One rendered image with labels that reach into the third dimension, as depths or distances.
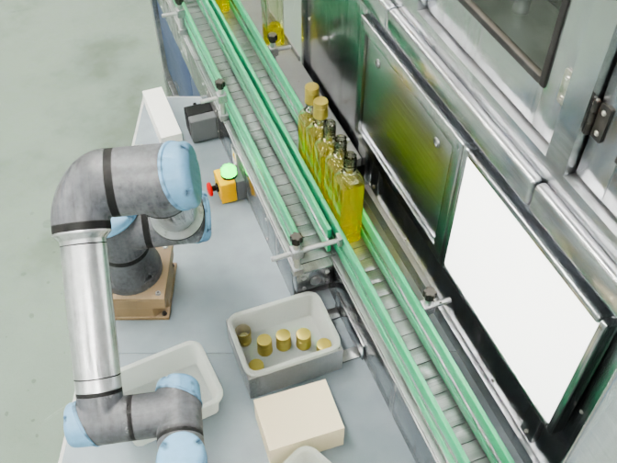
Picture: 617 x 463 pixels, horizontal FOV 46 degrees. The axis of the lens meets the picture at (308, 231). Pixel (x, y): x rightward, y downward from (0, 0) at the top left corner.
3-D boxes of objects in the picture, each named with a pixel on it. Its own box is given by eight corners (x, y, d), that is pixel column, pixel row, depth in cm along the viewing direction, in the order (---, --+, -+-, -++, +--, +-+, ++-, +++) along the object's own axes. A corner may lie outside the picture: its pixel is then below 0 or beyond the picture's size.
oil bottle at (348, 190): (361, 240, 177) (365, 175, 161) (339, 246, 176) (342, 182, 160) (352, 224, 181) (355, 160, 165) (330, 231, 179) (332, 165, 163)
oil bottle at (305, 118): (325, 178, 192) (327, 113, 176) (305, 183, 190) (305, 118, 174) (317, 164, 195) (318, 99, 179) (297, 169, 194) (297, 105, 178)
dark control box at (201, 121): (218, 138, 222) (217, 117, 216) (193, 144, 220) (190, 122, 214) (211, 122, 227) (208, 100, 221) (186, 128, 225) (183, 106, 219)
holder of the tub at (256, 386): (364, 361, 170) (365, 342, 164) (250, 399, 163) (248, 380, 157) (335, 304, 180) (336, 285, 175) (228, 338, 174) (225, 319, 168)
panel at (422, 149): (564, 430, 133) (623, 321, 108) (549, 435, 132) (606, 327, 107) (364, 129, 190) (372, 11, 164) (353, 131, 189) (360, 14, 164)
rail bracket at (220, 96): (230, 122, 207) (226, 84, 197) (205, 129, 206) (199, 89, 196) (226, 114, 210) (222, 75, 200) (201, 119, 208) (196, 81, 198)
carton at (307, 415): (342, 444, 156) (344, 427, 150) (270, 467, 153) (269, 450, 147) (324, 396, 164) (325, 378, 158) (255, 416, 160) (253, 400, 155)
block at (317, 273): (334, 284, 176) (335, 265, 171) (297, 296, 174) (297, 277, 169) (329, 274, 179) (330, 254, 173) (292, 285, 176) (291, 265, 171)
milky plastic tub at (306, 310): (342, 367, 168) (344, 346, 162) (250, 399, 163) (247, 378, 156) (315, 310, 179) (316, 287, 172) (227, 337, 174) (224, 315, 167)
